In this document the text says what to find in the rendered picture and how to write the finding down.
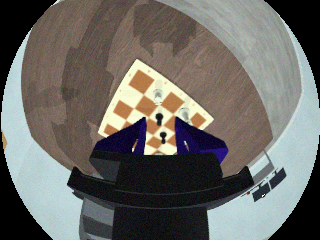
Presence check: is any brown and cream checkered chessboard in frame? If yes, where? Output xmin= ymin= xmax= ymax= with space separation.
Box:
xmin=98 ymin=59 xmax=214 ymax=155

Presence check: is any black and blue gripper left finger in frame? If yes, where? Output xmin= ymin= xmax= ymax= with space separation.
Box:
xmin=93 ymin=117 xmax=147 ymax=155

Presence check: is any black pawn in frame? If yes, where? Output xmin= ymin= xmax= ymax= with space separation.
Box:
xmin=155 ymin=113 xmax=164 ymax=126
xmin=160 ymin=132 xmax=167 ymax=144

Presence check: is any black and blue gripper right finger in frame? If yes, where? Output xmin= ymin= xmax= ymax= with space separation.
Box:
xmin=175 ymin=116 xmax=228 ymax=164

